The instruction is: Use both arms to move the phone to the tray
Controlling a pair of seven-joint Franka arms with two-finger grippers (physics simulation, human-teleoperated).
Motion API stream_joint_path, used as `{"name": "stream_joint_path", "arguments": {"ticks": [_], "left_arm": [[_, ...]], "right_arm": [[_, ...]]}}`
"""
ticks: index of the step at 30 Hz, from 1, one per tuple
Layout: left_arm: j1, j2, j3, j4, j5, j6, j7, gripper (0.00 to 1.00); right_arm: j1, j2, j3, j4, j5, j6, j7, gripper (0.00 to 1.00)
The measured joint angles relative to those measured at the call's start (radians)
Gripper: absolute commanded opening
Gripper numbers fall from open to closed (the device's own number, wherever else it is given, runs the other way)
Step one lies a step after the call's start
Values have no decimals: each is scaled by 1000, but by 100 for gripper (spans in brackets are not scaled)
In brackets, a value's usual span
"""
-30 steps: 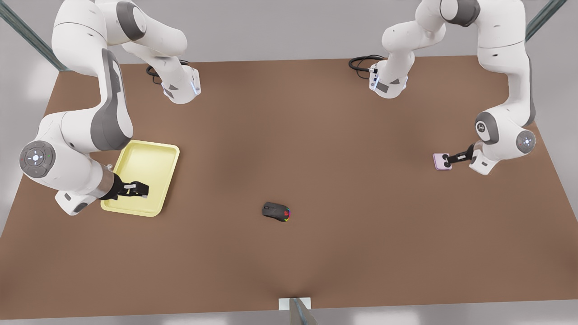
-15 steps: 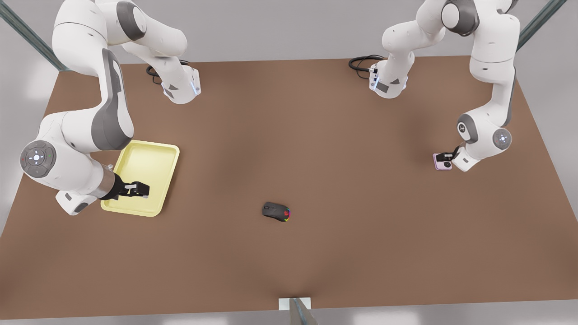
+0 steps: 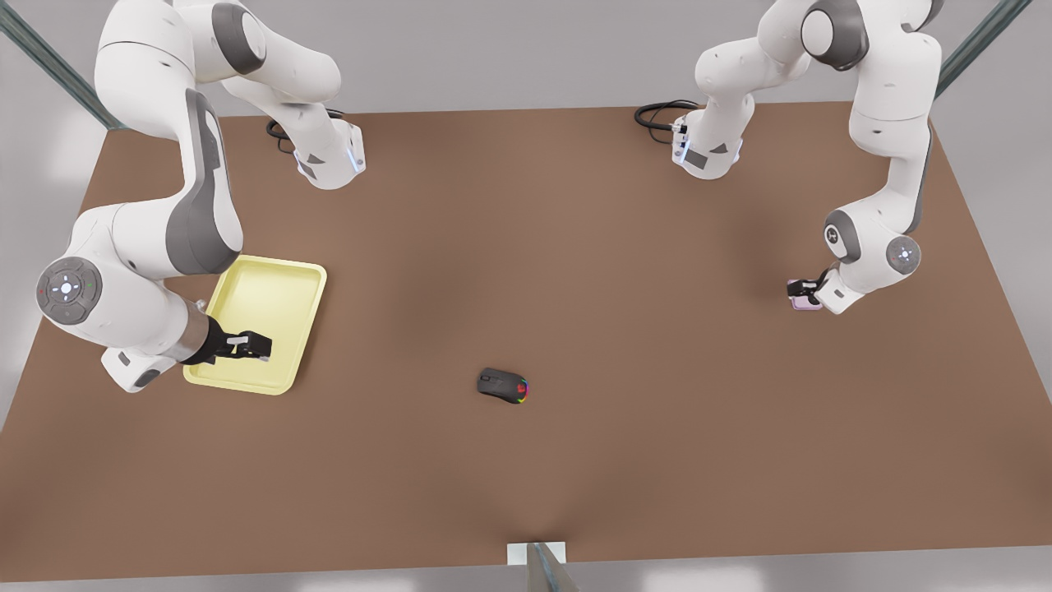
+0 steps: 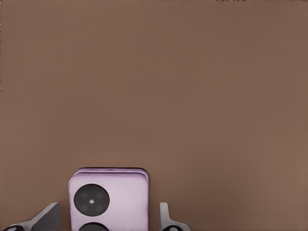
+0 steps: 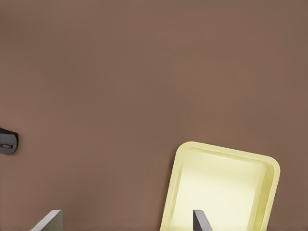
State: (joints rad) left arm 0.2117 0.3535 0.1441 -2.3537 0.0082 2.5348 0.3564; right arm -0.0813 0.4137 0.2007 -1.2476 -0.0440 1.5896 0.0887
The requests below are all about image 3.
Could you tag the small pink box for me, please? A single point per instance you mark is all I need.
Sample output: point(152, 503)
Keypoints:
point(802, 300)

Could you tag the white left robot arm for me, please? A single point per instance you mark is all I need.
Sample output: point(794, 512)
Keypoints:
point(879, 99)

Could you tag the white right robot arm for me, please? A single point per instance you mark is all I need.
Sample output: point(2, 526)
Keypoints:
point(140, 214)

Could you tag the pale yellow tray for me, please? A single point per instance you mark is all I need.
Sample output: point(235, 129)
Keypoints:
point(267, 312)

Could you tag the black computer mouse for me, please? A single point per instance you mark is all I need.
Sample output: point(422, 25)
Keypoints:
point(503, 386)

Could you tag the silver frame post with foot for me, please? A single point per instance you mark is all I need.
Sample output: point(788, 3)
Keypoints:
point(542, 566)

